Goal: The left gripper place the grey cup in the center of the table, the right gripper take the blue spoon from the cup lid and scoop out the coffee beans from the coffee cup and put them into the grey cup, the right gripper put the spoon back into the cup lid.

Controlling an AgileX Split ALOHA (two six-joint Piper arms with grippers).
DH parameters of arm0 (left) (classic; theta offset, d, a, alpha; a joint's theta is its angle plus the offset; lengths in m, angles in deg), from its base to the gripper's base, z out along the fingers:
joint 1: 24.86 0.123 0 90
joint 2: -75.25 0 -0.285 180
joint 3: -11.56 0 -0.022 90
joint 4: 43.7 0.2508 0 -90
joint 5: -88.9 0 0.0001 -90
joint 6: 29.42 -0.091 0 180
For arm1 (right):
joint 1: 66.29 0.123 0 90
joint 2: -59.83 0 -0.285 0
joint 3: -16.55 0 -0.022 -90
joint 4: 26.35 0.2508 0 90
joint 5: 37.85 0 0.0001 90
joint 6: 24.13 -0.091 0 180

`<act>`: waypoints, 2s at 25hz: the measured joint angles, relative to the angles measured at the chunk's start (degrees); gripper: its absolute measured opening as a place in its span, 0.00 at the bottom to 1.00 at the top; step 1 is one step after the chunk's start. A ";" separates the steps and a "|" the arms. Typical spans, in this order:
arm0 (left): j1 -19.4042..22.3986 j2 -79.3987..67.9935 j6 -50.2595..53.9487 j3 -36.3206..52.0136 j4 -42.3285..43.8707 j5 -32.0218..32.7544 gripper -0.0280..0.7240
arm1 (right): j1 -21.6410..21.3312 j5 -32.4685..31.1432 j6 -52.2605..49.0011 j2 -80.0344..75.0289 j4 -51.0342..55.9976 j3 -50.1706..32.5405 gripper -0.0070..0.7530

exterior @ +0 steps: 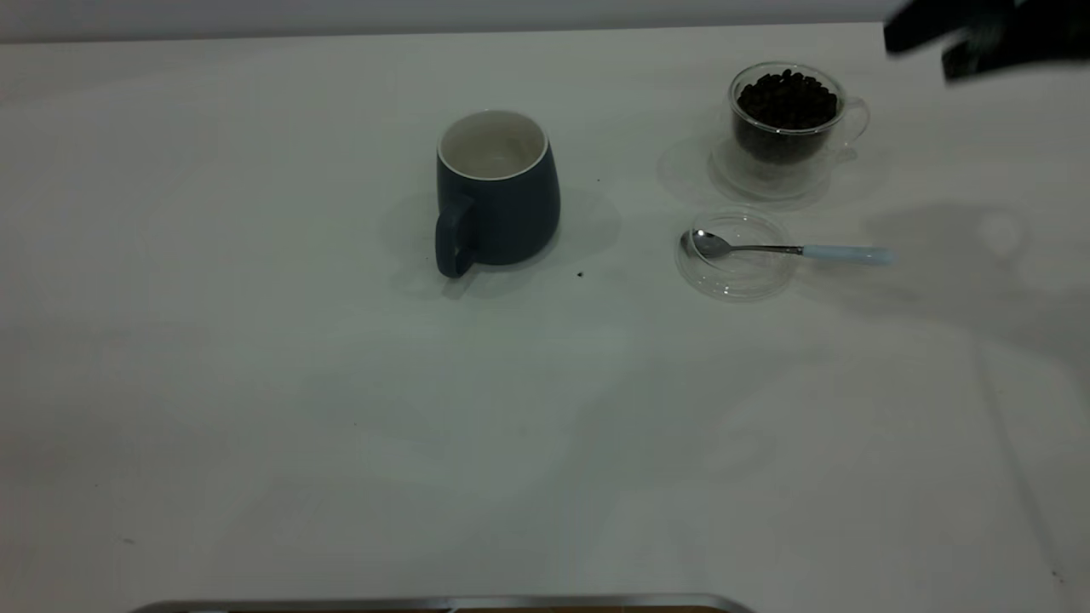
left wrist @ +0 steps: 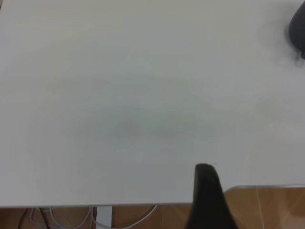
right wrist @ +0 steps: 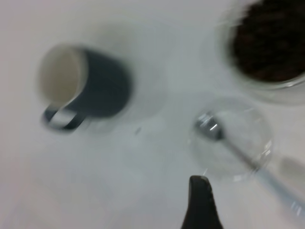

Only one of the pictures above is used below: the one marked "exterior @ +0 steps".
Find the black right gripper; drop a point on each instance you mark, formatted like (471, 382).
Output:
(1052, 30)

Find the dark grey-blue ceramic mug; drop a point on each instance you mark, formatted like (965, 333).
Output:
(502, 217)

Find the coffee beans heap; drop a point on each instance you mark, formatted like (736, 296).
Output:
(788, 102)

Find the clear round glass dish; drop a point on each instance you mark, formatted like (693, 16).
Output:
(737, 283)

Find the clear double-wall glass cup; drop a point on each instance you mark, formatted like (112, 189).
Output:
(766, 179)

